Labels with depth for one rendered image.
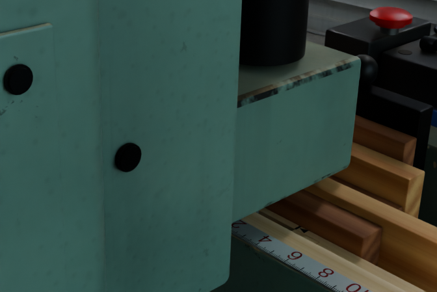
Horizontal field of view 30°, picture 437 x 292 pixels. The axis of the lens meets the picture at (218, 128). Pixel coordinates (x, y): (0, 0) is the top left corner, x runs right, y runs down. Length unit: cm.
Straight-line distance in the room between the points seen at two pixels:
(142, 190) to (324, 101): 16
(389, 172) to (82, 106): 29
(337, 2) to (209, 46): 357
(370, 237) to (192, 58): 18
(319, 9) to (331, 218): 350
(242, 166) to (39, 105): 21
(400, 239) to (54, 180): 26
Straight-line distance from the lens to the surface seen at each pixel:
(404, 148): 50
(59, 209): 23
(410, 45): 60
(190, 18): 30
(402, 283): 44
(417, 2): 370
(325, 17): 393
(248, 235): 43
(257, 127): 41
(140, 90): 29
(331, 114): 45
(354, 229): 45
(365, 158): 50
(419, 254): 45
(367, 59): 52
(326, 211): 47
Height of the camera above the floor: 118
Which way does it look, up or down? 24 degrees down
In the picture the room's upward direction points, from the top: 2 degrees clockwise
